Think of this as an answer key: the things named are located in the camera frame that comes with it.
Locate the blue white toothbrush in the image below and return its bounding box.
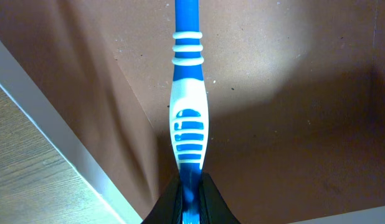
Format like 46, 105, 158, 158
169, 0, 209, 223

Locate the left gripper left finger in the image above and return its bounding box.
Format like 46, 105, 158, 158
141, 174, 183, 224

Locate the white cardboard box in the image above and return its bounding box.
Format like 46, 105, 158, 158
0, 1, 385, 223

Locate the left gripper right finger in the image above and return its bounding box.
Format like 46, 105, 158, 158
199, 172, 240, 224

